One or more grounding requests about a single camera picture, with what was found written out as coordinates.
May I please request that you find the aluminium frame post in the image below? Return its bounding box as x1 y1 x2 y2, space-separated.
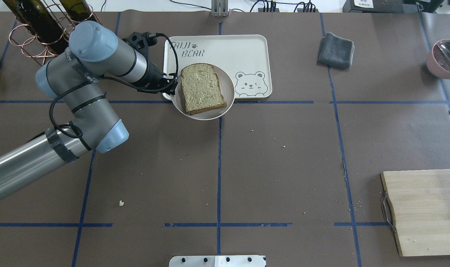
211 0 230 17

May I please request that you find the black box device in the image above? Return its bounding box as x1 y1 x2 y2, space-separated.
342 0 404 14

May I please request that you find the green wine bottle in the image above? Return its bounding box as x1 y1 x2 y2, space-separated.
60 0 99 22
4 0 69 55

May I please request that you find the green wine bottle back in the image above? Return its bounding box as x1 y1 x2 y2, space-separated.
60 0 99 22

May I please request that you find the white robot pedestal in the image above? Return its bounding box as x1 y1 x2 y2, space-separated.
169 255 267 267

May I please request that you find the green wine bottle middle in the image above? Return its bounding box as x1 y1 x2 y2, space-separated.
4 0 69 55

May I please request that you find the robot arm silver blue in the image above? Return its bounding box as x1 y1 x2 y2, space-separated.
0 20 179 201

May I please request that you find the wooden cutting board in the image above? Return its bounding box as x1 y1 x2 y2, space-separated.
381 169 450 257

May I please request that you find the copper wire bottle rack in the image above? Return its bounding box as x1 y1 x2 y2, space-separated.
9 0 100 66

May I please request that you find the bread slice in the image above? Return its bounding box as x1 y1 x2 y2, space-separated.
180 63 227 115

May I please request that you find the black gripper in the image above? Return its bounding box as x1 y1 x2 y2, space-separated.
145 64 179 93

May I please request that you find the cream bear tray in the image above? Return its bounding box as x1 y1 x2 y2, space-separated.
163 35 272 99

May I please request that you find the pink bowl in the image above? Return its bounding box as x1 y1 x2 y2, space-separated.
426 39 450 79

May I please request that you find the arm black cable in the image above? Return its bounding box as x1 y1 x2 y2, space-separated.
49 33 179 151

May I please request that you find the white bowl plate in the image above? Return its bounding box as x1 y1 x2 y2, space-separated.
171 63 235 121

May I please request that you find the grey folded cloth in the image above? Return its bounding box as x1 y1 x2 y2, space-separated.
317 32 354 69

